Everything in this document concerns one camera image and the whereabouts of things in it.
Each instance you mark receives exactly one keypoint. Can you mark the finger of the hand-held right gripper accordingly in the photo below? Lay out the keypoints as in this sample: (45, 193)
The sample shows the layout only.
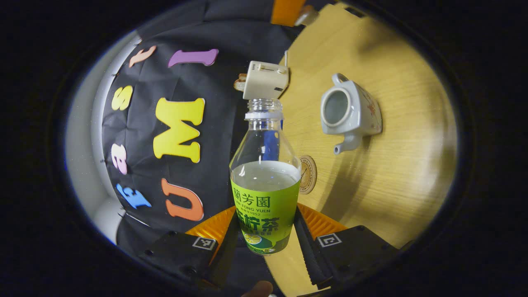
(286, 12)

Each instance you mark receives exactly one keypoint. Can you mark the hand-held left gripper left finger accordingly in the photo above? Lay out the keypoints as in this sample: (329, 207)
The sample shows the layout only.
(225, 260)

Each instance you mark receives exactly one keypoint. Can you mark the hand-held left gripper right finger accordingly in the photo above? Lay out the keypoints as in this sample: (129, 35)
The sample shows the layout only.
(309, 251)

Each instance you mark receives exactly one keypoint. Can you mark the green label water bottle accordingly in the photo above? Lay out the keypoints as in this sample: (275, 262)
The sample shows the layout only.
(266, 198)

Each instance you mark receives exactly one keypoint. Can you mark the round wooden coaster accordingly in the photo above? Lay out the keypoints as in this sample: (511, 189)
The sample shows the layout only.
(308, 175)

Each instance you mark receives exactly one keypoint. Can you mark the white ceramic teacup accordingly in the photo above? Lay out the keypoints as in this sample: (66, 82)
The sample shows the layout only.
(359, 115)

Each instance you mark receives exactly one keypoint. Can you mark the white toaster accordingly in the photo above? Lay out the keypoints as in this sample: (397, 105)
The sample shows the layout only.
(266, 80)

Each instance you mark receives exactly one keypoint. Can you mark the bread slice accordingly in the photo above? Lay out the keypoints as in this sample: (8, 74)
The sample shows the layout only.
(240, 82)

